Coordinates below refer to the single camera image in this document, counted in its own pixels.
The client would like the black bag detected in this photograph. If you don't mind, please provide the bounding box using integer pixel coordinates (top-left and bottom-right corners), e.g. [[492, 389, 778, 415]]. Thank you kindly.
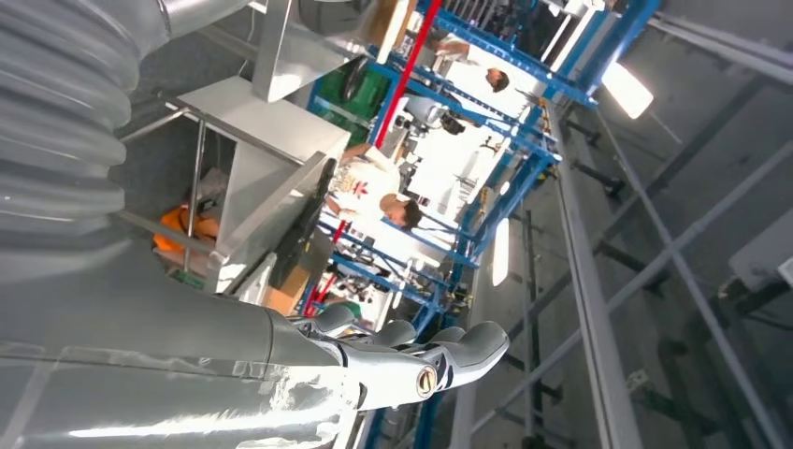
[[269, 157, 339, 291]]

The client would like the steel frame table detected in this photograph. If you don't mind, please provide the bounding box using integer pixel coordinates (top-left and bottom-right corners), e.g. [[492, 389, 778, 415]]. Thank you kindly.
[[117, 77, 354, 293], [251, 0, 373, 104]]

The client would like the grey ceiling pipe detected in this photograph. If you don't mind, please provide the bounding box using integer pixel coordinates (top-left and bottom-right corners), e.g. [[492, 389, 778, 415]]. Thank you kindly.
[[594, 108, 791, 449], [468, 138, 793, 435]]

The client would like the orange bag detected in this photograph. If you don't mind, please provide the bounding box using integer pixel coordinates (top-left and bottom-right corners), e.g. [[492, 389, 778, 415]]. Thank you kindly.
[[152, 204, 221, 255]]

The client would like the grey ceiling cable tray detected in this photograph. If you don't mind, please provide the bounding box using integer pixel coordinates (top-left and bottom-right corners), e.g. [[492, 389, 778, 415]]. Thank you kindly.
[[647, 12, 793, 85]]

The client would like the grey ceiling beam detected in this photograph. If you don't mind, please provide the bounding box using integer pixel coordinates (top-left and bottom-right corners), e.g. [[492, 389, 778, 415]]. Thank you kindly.
[[449, 102, 645, 449]]

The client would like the white ceiling air conditioner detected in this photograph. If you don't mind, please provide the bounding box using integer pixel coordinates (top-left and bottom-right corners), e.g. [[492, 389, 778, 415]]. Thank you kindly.
[[728, 207, 793, 293]]

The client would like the red barrier belt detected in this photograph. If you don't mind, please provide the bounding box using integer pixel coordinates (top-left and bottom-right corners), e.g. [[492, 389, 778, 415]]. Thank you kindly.
[[303, 0, 444, 317]]

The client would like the cardboard box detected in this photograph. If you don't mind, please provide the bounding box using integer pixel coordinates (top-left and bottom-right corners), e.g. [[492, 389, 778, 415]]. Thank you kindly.
[[263, 266, 311, 317]]

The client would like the green plastic crate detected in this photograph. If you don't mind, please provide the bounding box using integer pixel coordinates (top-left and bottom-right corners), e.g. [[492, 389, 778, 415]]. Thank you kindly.
[[319, 62, 393, 147]]

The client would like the person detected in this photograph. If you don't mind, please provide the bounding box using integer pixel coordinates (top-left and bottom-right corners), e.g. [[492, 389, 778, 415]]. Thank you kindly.
[[324, 145, 425, 234], [433, 34, 512, 94]]

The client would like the tall blue metal rack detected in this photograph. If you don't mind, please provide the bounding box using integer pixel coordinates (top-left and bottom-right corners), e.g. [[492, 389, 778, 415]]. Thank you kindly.
[[306, 0, 661, 449]]

